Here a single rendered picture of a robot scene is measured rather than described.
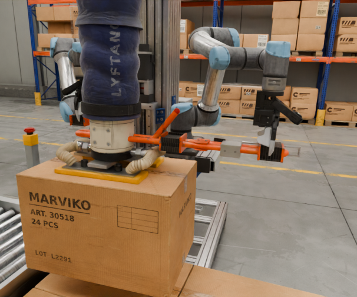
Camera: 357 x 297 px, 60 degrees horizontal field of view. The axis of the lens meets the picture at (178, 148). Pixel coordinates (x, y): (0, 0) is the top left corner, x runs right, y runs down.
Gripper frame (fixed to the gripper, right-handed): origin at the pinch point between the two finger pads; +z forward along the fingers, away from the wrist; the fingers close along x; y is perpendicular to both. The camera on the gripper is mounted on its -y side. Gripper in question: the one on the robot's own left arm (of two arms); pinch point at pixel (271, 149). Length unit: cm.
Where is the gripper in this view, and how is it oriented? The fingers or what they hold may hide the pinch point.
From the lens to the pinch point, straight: 112.3
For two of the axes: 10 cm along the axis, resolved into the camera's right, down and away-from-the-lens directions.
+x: -2.7, 2.7, -9.2
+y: -9.6, -1.1, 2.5
